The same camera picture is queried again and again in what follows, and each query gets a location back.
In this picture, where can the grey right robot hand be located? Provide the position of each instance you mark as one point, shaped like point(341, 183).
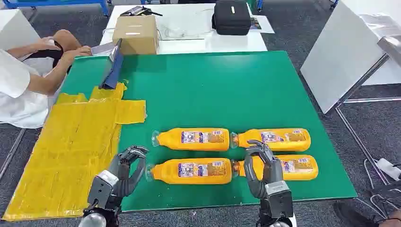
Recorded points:
point(272, 170)

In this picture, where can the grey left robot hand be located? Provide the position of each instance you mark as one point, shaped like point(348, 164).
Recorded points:
point(125, 175)

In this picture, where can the orange drink bottle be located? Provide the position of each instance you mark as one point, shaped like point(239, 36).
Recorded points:
point(191, 180)
point(300, 174)
point(194, 145)
point(275, 145)

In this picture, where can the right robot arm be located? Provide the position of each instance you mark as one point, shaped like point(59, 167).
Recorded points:
point(280, 203)

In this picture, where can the yellow sheet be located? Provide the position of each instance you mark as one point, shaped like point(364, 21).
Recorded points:
point(72, 150)

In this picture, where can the green table mat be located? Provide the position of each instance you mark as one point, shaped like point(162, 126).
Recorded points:
point(203, 94)

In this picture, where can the white power adapter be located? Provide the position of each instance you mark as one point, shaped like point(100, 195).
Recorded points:
point(388, 169)

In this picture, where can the person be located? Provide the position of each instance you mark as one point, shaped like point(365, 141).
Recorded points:
point(18, 103)

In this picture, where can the large white board panel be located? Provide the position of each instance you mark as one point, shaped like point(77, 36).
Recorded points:
point(341, 53)

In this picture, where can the brown cardboard box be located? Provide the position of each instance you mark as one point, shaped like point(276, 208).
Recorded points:
point(137, 34)

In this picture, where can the printed paper sheet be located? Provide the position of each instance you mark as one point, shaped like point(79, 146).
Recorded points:
point(263, 25)

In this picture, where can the black carry case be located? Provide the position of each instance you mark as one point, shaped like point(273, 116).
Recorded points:
point(231, 17)

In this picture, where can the black device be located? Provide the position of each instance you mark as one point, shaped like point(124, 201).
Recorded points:
point(136, 11)

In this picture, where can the white table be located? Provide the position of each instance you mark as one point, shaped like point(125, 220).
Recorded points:
point(188, 18)

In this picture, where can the small white board panel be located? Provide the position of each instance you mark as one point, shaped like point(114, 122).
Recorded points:
point(15, 28)

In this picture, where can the grey metal stand frame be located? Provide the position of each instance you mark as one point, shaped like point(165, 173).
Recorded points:
point(363, 80)

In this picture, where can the blue table frame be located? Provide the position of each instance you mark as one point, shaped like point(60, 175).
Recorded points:
point(62, 3)

